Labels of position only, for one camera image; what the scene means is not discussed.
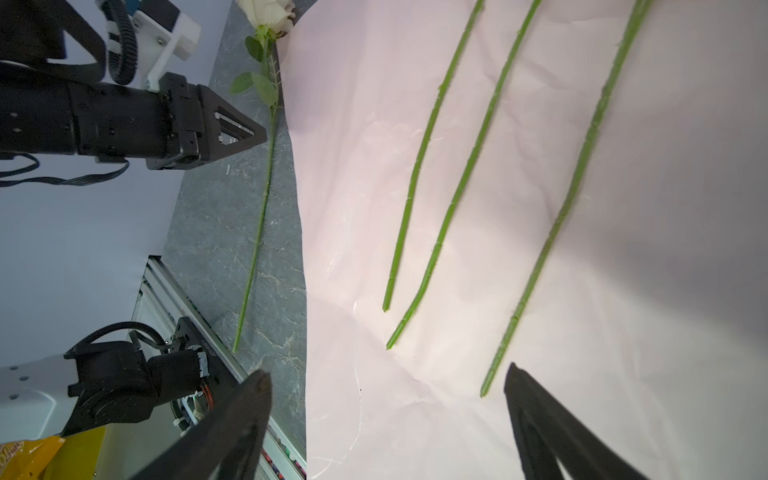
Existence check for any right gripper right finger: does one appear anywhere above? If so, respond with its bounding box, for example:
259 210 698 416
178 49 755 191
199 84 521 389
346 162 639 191
504 364 645 480

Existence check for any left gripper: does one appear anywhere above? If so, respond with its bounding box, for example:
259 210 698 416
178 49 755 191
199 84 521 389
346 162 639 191
1 63 268 170

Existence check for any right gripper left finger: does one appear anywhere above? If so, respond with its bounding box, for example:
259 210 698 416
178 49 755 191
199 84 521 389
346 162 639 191
134 370 272 479

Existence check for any pink purple wrapping paper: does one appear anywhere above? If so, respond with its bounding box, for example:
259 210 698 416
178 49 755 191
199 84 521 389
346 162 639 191
280 1 767 479

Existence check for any dark pink rose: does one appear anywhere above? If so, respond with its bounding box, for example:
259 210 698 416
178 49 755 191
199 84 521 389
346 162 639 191
382 0 486 313

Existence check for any pink spray rose stem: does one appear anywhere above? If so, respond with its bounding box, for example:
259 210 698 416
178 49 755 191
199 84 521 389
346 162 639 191
386 0 541 350

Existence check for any cream rose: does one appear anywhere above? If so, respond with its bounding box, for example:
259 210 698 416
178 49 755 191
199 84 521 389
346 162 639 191
479 0 654 398

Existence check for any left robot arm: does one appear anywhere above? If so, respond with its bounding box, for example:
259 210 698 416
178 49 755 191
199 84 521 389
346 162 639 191
1 1 267 443

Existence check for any white rose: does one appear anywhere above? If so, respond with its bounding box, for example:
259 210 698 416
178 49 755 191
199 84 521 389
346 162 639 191
229 0 297 354

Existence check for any yellow snack bag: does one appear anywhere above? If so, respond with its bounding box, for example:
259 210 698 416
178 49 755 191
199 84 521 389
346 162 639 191
1 427 106 480

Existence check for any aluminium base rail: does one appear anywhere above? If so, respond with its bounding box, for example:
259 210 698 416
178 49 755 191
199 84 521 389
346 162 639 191
132 256 307 479

